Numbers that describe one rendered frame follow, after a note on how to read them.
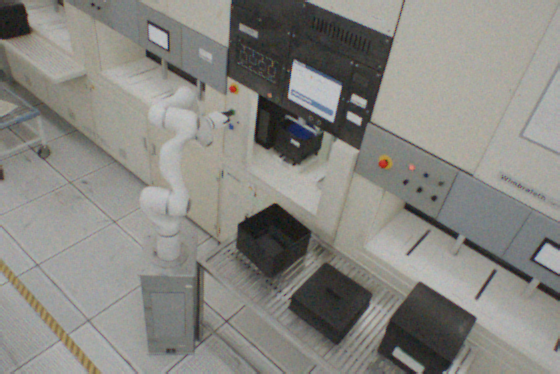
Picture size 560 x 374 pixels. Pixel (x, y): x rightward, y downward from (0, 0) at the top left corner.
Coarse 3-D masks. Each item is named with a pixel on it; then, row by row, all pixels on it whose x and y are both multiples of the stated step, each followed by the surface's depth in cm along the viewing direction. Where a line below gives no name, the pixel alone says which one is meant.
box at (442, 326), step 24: (432, 288) 212; (408, 312) 201; (432, 312) 202; (456, 312) 204; (384, 336) 205; (408, 336) 194; (432, 336) 193; (456, 336) 194; (408, 360) 202; (432, 360) 192
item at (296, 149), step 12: (288, 120) 285; (300, 120) 275; (276, 132) 281; (288, 132) 274; (324, 132) 283; (276, 144) 286; (288, 144) 279; (300, 144) 272; (312, 144) 279; (288, 156) 283; (300, 156) 276
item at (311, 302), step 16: (320, 272) 231; (336, 272) 232; (304, 288) 223; (320, 288) 224; (336, 288) 225; (352, 288) 226; (304, 304) 216; (320, 304) 217; (336, 304) 218; (352, 304) 219; (368, 304) 228; (304, 320) 221; (320, 320) 213; (336, 320) 211; (352, 320) 214; (336, 336) 211
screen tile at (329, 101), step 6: (318, 78) 216; (318, 84) 218; (324, 84) 215; (330, 84) 213; (330, 90) 214; (318, 96) 221; (324, 96) 218; (330, 96) 216; (336, 96) 214; (324, 102) 220; (330, 102) 218
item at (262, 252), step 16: (272, 208) 255; (240, 224) 241; (256, 224) 253; (272, 224) 265; (288, 224) 254; (240, 240) 243; (256, 240) 254; (272, 240) 256; (288, 240) 257; (304, 240) 240; (256, 256) 237; (272, 256) 226; (288, 256) 237; (272, 272) 234
